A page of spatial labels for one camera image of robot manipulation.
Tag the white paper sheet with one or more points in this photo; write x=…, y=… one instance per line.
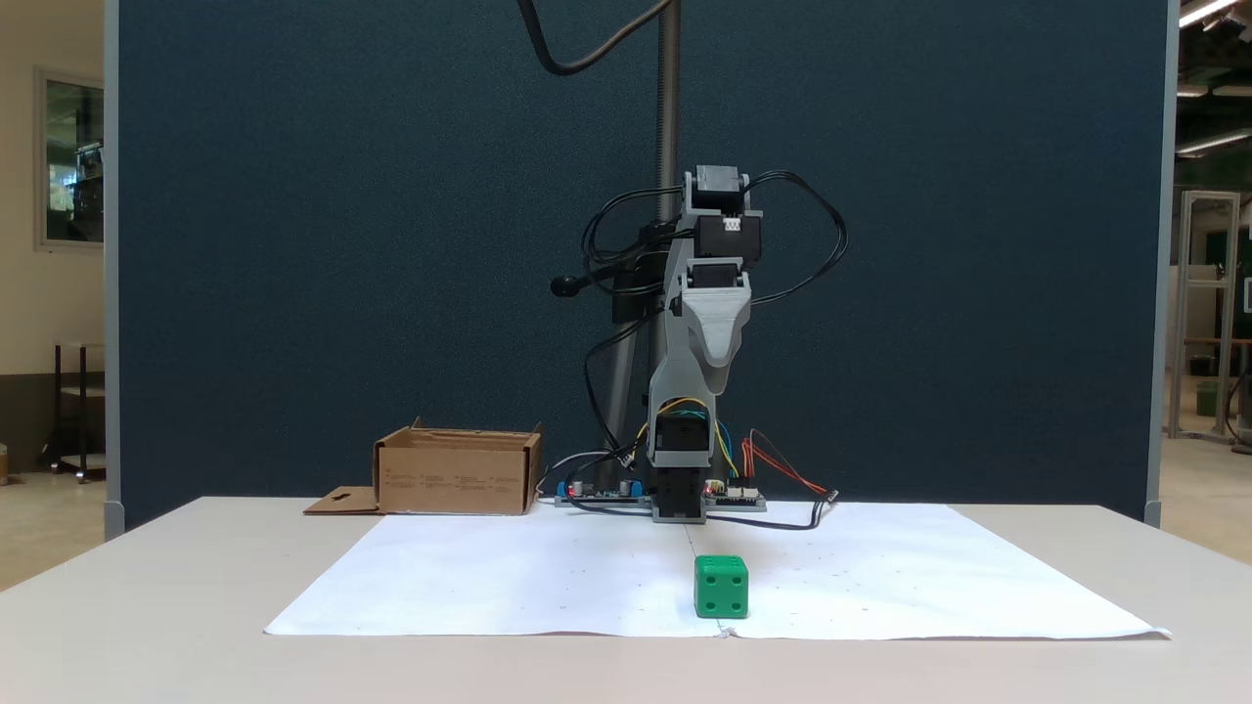
x=509, y=577

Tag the motor driver circuit board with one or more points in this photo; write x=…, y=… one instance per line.
x=738, y=501

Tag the metal camera stand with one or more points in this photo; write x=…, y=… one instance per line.
x=668, y=117

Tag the framed wall window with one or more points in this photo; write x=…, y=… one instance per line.
x=73, y=156

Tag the dark blue partition panel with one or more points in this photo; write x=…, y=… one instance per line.
x=293, y=244

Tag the ceiling strip light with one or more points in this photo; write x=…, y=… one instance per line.
x=1205, y=10
x=1213, y=143

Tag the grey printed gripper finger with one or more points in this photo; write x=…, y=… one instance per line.
x=719, y=332

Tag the black shelf cart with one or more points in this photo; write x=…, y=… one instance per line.
x=83, y=461

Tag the green dice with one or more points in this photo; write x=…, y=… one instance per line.
x=722, y=587

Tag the blue power converter board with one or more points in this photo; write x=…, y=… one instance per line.
x=599, y=497

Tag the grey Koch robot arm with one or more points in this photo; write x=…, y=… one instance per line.
x=665, y=391

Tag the brown cardboard box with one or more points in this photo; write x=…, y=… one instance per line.
x=455, y=479

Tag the green bin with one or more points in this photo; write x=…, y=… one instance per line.
x=1208, y=399

